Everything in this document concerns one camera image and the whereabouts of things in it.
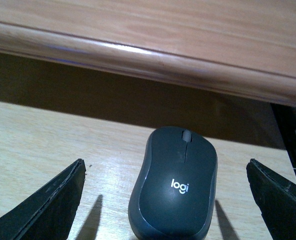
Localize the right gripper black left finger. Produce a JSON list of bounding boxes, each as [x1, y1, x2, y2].
[[0, 159, 86, 240]]

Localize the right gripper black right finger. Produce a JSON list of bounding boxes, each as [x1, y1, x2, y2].
[[246, 159, 296, 240]]

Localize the dark grey logi mouse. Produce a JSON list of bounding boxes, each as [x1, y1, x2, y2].
[[128, 126, 218, 240]]

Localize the wooden keyboard tray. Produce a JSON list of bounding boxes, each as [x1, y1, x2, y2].
[[0, 102, 296, 240]]

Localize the wooden desk with hutch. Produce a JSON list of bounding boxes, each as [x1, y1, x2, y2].
[[0, 0, 296, 107]]

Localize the black tray slide rail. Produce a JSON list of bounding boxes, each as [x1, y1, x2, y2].
[[270, 103, 296, 176]]

